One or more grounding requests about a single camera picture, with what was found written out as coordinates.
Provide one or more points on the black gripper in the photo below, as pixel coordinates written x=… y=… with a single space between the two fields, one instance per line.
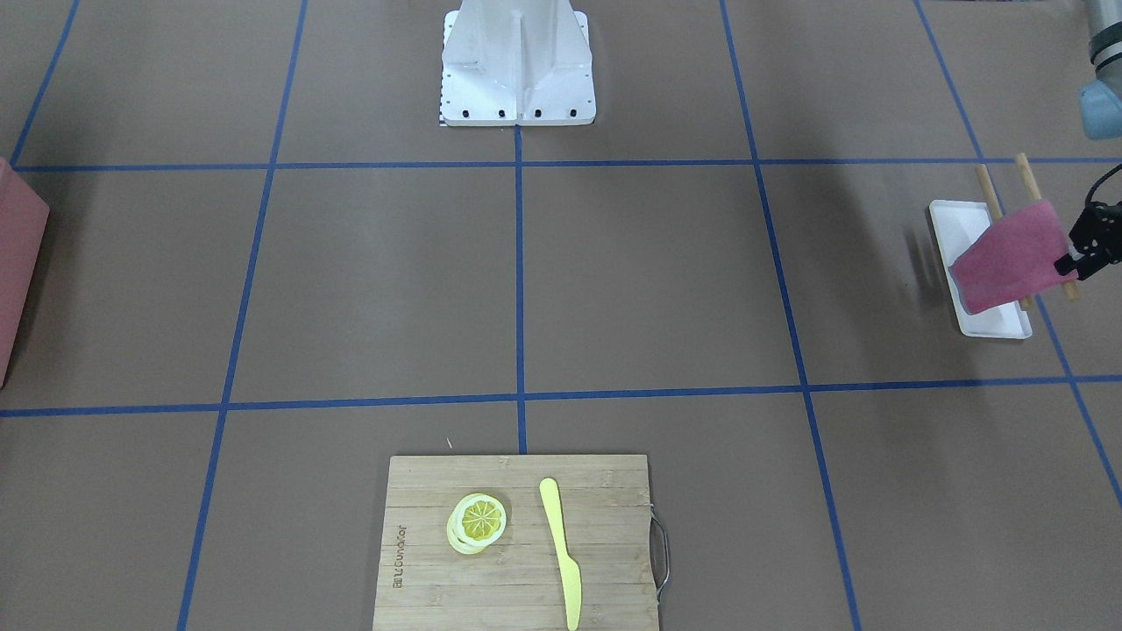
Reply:
x=1101 y=231

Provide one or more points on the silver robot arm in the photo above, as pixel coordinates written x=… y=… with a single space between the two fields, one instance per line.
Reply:
x=1100 y=100

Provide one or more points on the yellow plastic knife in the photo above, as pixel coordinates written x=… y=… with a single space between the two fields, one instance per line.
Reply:
x=568 y=568

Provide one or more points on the bamboo cutting board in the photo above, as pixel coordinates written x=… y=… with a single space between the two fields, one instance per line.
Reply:
x=423 y=584

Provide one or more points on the pink cloth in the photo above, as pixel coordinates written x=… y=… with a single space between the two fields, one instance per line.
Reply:
x=1013 y=259

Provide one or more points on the white rectangular tray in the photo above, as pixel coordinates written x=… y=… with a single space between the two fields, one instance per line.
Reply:
x=956 y=226

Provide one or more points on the pink plastic bin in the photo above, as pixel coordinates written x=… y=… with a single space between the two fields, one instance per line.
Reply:
x=23 y=223

